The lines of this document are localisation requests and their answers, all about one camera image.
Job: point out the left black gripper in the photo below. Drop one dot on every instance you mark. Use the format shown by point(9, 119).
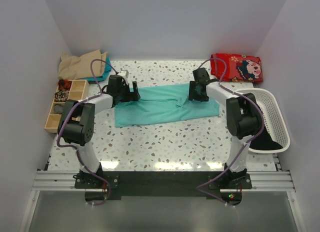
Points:
point(131, 96)

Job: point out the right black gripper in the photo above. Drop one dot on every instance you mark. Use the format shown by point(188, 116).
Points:
point(192, 95)

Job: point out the mint green t shirt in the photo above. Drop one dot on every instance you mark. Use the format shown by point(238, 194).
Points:
point(163, 104)

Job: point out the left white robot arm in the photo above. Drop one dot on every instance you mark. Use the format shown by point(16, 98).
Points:
point(76, 125)

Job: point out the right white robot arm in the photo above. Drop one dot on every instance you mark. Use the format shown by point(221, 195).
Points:
point(244, 119)

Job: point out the teal folded t shirt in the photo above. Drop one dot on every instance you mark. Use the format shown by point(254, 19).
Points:
point(105, 67)

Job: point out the red cartoon print cloth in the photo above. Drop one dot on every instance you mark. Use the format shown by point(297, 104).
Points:
point(239, 68)

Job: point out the wooden compartment tray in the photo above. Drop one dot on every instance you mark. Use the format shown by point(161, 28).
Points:
point(79, 90)

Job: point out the beige folded t shirt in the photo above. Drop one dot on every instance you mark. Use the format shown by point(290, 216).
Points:
point(73, 67)

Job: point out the red black scrunchie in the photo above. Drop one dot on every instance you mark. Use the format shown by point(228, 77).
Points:
point(64, 85)

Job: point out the patterned brown scrunchie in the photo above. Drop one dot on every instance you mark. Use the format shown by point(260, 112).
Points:
point(61, 96)

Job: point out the grey scrunchie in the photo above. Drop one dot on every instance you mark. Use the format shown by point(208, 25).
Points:
point(58, 109)

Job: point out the black t shirt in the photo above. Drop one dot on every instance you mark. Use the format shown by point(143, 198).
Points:
point(262, 139)

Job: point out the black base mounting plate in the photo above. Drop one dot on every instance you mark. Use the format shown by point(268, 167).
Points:
point(107, 193)

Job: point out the white plastic laundry basket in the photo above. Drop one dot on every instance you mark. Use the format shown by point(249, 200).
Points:
point(273, 119)

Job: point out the aluminium frame rail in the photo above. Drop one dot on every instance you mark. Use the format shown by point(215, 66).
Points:
point(256, 180)

